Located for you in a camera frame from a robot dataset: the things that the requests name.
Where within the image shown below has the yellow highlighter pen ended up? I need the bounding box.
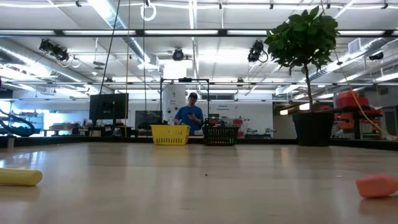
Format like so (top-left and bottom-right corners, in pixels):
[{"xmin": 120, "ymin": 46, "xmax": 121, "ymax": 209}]
[{"xmin": 0, "ymin": 167, "xmax": 44, "ymax": 187}]

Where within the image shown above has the yellow pencil orange tip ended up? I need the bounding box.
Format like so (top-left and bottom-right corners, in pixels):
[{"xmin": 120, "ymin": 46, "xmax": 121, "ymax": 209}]
[{"xmin": 355, "ymin": 174, "xmax": 398, "ymax": 199}]

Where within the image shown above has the shelf with orange bins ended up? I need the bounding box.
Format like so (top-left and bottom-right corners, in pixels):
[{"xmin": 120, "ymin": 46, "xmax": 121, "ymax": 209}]
[{"xmin": 320, "ymin": 90, "xmax": 385, "ymax": 141}]

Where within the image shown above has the person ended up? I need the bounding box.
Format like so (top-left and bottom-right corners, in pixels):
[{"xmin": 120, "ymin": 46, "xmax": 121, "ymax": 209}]
[{"xmin": 173, "ymin": 91, "xmax": 205, "ymax": 136}]

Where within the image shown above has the white pillar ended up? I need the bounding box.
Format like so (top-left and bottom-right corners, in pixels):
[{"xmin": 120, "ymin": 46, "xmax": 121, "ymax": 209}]
[{"xmin": 163, "ymin": 84, "xmax": 187, "ymax": 125}]

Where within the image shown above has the black plastic bin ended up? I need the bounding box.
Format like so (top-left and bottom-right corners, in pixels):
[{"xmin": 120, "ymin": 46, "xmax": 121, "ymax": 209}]
[{"xmin": 201, "ymin": 125, "xmax": 240, "ymax": 147}]

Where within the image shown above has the yellow plastic bin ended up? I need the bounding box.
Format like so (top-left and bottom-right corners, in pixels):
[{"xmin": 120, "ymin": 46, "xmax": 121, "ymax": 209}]
[{"xmin": 150, "ymin": 124, "xmax": 191, "ymax": 146}]

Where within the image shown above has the black monitor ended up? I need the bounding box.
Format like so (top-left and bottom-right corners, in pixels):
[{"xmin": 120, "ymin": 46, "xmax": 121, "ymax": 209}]
[{"xmin": 89, "ymin": 93, "xmax": 129, "ymax": 121}]

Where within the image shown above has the potted green plant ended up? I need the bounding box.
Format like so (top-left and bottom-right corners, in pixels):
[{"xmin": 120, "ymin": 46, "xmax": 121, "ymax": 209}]
[{"xmin": 263, "ymin": 5, "xmax": 341, "ymax": 147}]

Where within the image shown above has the black aluminium table frame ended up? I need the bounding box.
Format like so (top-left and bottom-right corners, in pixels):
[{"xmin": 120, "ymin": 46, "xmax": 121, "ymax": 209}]
[{"xmin": 0, "ymin": 136, "xmax": 398, "ymax": 147}]

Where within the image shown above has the white hanging ring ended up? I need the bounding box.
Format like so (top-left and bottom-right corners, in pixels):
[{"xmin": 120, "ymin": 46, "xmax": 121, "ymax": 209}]
[{"xmin": 139, "ymin": 1, "xmax": 157, "ymax": 22}]

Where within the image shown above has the yellow hanging cable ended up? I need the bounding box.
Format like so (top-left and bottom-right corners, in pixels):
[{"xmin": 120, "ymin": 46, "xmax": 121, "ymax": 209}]
[{"xmin": 332, "ymin": 46, "xmax": 398, "ymax": 141}]

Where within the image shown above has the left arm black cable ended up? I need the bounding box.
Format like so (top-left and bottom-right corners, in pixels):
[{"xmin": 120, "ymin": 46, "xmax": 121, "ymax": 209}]
[{"xmin": 0, "ymin": 108, "xmax": 37, "ymax": 138}]

